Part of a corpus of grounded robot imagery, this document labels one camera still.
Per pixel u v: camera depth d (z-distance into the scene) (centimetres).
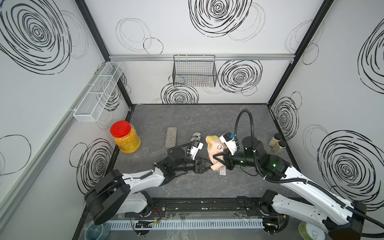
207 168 68
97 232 67
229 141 60
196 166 65
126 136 82
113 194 42
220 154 64
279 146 88
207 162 68
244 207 75
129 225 69
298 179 46
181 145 57
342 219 39
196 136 97
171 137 97
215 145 66
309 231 63
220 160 65
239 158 59
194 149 70
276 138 91
